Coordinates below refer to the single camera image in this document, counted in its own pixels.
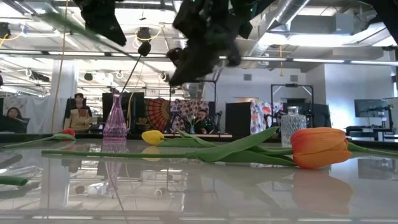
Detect dark computer monitor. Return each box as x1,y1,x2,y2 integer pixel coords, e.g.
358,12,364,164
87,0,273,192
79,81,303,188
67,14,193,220
354,98,389,118

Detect orange mandala tapestry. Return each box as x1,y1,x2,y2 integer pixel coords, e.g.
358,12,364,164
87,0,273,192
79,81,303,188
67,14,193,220
144,98,172,134

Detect floral patterned tapestry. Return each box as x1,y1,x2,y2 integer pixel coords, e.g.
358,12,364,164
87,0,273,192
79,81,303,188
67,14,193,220
170,99,210,133

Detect purple glass vase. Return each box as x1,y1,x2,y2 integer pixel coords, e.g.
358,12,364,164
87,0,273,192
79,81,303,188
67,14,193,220
102,93,129,142

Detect small background flower vase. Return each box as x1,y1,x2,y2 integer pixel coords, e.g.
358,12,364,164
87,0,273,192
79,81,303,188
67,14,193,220
185,114,200,134

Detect black background desk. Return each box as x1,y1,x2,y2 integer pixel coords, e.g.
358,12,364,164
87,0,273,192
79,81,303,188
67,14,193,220
345,125,398,141

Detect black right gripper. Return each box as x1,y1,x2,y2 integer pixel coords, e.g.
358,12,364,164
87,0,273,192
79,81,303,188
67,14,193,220
166,0,253,86

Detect black metal station frame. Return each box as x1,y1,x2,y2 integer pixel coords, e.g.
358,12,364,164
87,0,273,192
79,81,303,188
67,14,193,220
269,82,315,128

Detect black artificial flower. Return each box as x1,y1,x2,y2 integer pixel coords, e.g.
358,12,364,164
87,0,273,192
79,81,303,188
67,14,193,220
120,41,152,96

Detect clear cut-glass vase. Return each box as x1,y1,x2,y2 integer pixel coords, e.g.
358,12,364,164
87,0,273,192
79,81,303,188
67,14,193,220
280,106,307,148

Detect large orange artificial tulip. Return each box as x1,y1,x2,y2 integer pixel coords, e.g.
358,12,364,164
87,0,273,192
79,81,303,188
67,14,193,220
41,126,353,170

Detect silver spiral air duct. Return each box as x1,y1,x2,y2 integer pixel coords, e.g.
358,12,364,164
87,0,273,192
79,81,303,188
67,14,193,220
247,0,312,68

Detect white colourful printed cloth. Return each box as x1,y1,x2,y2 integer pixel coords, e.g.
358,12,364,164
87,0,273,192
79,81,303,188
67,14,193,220
250,99,284,135

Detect white hanging sheet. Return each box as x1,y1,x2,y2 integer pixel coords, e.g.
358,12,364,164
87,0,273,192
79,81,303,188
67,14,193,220
2,95,68,134

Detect small red artificial tulip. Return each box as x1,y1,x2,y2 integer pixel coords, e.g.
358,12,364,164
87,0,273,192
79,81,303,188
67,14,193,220
2,128,77,149

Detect tall black cabinet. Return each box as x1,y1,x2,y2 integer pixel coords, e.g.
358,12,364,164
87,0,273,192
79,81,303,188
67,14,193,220
101,91,146,135

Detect black square cabinet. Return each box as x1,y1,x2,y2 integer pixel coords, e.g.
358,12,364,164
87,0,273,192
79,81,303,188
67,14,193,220
225,102,252,138

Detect black ceiling cable reel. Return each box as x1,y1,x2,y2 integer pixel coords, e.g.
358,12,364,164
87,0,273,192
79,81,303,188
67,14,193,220
136,27,152,42

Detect grey rectangular air duct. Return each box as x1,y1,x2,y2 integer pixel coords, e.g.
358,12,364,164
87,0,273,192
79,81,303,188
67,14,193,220
289,14,357,35

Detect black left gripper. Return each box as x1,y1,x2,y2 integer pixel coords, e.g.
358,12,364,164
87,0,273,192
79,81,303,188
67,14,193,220
73,0,127,47

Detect person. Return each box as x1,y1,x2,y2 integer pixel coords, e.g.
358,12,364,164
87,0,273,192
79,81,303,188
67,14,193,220
194,108,216,134
0,106,31,134
63,92,93,134

